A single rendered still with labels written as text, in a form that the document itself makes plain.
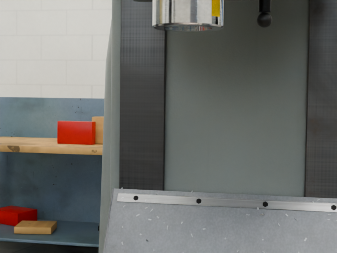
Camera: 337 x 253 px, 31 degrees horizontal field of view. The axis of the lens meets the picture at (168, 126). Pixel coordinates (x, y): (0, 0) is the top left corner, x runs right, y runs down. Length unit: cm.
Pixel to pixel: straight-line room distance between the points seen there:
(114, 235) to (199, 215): 11
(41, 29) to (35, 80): 41
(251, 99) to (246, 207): 14
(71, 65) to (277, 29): 419
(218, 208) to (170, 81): 17
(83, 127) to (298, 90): 354
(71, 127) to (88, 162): 65
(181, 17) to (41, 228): 409
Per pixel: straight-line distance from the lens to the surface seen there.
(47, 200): 504
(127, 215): 79
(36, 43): 503
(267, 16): 40
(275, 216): 77
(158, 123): 78
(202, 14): 38
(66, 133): 430
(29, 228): 445
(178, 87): 78
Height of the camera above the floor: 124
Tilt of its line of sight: 3 degrees down
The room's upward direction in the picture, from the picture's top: 1 degrees clockwise
